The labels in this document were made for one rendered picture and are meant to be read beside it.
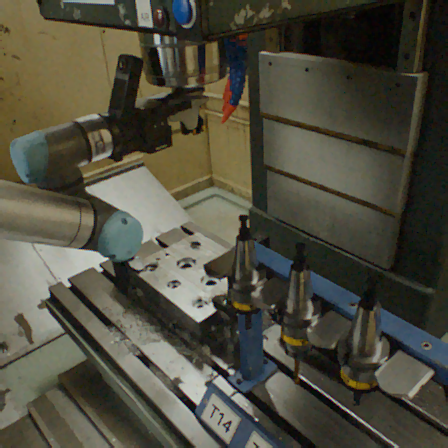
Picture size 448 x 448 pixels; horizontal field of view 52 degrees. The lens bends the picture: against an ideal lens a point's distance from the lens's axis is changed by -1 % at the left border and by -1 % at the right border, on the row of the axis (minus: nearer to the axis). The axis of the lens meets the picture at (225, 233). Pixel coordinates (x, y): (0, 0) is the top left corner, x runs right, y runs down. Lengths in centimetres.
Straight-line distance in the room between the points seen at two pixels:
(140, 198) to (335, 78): 107
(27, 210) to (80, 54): 134
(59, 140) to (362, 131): 72
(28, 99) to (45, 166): 111
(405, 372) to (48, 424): 89
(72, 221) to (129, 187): 138
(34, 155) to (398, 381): 60
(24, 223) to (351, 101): 83
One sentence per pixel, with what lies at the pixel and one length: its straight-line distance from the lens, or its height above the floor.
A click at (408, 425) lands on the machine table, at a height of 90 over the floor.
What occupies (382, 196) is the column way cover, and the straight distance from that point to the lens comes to 124.
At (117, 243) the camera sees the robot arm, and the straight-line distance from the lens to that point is 70.
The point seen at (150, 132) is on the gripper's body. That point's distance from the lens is 85.
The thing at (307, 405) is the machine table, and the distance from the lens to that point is 98.
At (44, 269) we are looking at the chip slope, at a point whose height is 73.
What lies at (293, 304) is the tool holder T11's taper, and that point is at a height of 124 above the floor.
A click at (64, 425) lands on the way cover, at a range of 125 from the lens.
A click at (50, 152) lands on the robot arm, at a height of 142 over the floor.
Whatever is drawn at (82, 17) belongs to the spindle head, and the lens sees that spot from 76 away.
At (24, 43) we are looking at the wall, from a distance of 185.
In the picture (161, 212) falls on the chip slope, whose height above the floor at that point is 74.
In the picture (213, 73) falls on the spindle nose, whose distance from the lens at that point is 86.
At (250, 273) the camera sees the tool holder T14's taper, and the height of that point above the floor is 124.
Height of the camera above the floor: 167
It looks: 32 degrees down
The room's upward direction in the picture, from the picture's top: 4 degrees counter-clockwise
